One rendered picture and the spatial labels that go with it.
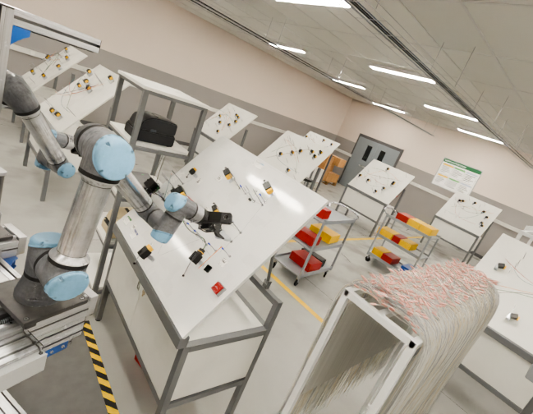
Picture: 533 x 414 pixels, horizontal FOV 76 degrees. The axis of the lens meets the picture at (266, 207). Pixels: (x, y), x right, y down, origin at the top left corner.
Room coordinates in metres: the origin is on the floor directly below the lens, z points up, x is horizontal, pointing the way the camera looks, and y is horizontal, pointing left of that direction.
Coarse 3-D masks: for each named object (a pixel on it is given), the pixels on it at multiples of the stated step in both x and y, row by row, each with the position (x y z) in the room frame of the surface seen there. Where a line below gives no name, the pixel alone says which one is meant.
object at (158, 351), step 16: (144, 304) 1.76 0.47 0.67; (144, 320) 1.72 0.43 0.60; (160, 320) 1.60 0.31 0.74; (144, 336) 1.68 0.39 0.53; (160, 336) 1.56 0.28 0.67; (144, 352) 1.64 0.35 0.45; (160, 352) 1.53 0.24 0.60; (176, 352) 1.44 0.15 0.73; (160, 368) 1.49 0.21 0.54; (160, 384) 1.46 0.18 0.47
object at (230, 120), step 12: (228, 108) 8.28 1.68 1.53; (240, 108) 8.13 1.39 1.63; (204, 120) 7.98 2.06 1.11; (216, 120) 8.03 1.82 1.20; (228, 120) 7.88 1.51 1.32; (240, 120) 7.75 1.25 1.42; (252, 120) 7.62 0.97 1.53; (204, 132) 7.75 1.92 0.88; (216, 132) 7.54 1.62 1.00; (228, 132) 7.48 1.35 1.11; (204, 144) 7.58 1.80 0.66
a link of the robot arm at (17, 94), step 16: (16, 80) 1.27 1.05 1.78; (16, 96) 1.25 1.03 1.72; (32, 96) 1.30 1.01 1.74; (16, 112) 1.27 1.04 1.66; (32, 112) 1.29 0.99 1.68; (32, 128) 1.33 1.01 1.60; (48, 128) 1.38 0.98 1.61; (48, 144) 1.38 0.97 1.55; (48, 160) 1.42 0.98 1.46; (64, 160) 1.46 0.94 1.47; (64, 176) 1.46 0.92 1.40
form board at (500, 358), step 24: (504, 240) 3.73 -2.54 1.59; (480, 264) 3.55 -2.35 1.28; (504, 264) 3.42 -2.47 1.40; (528, 264) 3.46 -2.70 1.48; (504, 288) 3.31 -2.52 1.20; (528, 288) 3.27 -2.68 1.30; (504, 312) 3.12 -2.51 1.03; (528, 312) 3.09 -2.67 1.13; (480, 336) 3.02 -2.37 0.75; (504, 336) 2.95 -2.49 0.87; (528, 336) 2.92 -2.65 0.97; (480, 360) 2.96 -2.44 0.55; (504, 360) 2.86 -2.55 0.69; (528, 360) 2.76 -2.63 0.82; (504, 384) 2.79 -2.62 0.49; (528, 384) 2.71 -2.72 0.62
